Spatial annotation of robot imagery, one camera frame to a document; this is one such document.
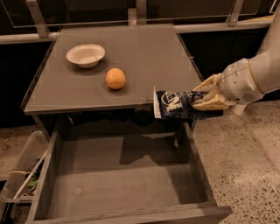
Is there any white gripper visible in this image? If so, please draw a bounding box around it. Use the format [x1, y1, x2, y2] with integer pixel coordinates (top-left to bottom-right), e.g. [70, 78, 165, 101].
[192, 59, 264, 111]

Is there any blue chip bag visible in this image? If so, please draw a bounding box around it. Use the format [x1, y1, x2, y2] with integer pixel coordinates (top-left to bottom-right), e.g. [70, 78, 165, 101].
[153, 89, 223, 120]

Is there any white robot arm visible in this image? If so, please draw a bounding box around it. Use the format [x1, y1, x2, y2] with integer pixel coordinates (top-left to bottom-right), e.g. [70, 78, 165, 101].
[192, 6, 280, 115]

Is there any open grey top drawer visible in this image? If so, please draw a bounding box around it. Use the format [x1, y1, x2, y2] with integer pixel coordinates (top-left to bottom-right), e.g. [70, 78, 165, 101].
[26, 122, 232, 224]

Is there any white diagonal support pole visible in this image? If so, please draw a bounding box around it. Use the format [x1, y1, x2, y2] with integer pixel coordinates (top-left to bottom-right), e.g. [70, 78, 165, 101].
[231, 104, 246, 116]

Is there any dark tape roll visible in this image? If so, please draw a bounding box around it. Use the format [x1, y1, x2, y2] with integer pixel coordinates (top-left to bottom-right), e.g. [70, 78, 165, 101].
[131, 107, 154, 126]

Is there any orange fruit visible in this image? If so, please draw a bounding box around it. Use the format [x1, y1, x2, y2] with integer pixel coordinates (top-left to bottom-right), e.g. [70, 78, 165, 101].
[105, 68, 126, 89]

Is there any grey wooden cabinet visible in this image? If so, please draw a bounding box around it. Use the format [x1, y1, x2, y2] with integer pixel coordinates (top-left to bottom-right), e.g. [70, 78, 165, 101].
[22, 24, 202, 134]

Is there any white paper bowl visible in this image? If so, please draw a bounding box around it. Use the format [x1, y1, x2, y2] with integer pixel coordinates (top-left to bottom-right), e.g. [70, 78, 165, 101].
[66, 44, 105, 68]

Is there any metal railing with glass panel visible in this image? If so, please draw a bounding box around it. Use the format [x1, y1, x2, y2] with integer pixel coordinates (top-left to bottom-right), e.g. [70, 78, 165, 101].
[0, 0, 279, 45]

